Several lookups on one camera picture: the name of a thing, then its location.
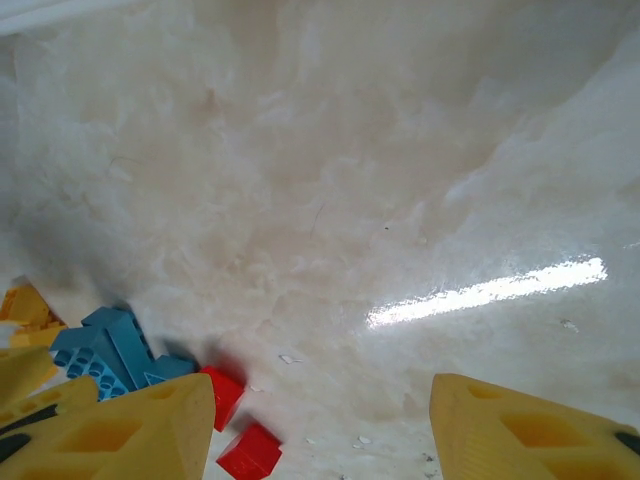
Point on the yellow lego brick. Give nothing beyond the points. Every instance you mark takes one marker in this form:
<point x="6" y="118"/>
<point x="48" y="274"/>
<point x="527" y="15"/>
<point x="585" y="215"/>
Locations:
<point x="35" y="339"/>
<point x="25" y="305"/>

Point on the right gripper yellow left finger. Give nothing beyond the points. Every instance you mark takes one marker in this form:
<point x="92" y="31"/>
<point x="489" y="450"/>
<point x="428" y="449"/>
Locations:
<point x="165" y="430"/>

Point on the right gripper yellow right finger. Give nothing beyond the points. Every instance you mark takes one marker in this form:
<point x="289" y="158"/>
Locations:
<point x="465" y="425"/>

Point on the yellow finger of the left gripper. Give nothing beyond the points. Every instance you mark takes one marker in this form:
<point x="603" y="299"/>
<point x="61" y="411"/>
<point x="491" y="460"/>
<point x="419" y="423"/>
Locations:
<point x="65" y="395"/>
<point x="20" y="370"/>

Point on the red lego brick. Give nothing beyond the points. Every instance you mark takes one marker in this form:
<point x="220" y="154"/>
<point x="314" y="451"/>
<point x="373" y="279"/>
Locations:
<point x="250" y="450"/>
<point x="225" y="395"/>

